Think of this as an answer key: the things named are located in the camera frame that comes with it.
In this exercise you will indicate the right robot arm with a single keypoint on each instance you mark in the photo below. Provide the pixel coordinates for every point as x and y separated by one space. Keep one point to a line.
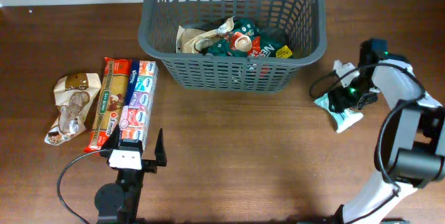
409 153

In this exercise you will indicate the grey plastic basket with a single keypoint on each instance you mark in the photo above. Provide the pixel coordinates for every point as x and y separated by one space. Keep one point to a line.
300 24

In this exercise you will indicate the Kleenex tissue multipack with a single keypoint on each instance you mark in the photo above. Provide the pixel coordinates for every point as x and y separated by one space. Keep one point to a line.
136 113

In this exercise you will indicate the white teal wipes packet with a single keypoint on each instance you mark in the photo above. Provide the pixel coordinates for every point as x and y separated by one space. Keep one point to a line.
344 119

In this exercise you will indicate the brown cookie bag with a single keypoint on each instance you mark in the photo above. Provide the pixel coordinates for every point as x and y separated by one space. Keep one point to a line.
74 95

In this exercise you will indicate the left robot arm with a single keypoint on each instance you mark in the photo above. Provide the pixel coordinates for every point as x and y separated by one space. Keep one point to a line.
118 202

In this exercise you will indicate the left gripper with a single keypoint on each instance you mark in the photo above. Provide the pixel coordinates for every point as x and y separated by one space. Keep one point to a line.
151 165

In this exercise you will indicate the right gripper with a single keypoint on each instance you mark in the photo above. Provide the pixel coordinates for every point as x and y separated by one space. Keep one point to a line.
338 97

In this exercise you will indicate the green Nescafe coffee bag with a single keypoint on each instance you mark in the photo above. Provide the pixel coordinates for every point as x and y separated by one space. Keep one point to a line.
237 37

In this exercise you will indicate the San Remo spaghetti packet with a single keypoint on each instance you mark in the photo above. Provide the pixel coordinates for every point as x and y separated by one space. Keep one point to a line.
110 102

